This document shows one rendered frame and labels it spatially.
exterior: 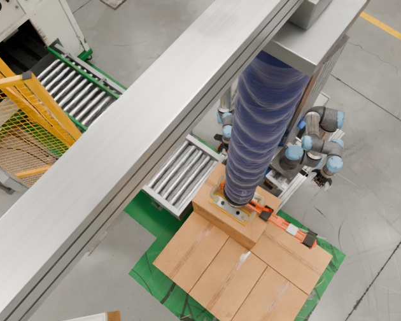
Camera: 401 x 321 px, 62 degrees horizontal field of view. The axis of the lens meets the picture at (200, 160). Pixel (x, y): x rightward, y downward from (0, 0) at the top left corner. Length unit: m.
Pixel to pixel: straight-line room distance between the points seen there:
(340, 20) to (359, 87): 3.69
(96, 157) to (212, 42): 0.28
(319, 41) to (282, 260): 2.38
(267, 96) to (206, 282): 2.12
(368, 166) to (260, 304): 2.03
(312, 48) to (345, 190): 3.17
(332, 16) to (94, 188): 0.71
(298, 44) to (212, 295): 2.41
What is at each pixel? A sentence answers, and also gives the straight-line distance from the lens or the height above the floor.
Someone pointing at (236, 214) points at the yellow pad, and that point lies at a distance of 2.61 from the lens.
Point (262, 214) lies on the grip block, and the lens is 2.51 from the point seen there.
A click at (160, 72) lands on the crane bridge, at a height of 3.05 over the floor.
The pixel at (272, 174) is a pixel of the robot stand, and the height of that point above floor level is 0.98.
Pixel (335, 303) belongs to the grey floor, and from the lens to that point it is 3.71.
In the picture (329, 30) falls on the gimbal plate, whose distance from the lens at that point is 0.92.
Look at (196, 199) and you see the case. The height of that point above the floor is 0.94.
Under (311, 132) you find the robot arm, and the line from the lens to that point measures 1.99.
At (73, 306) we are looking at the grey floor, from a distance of 3.76.
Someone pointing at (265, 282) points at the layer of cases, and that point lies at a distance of 3.00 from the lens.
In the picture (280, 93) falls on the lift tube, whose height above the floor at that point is 2.61.
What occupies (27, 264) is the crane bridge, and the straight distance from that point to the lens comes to 0.52.
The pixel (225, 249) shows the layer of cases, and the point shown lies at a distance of 2.99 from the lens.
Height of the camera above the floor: 3.51
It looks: 68 degrees down
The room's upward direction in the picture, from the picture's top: 5 degrees counter-clockwise
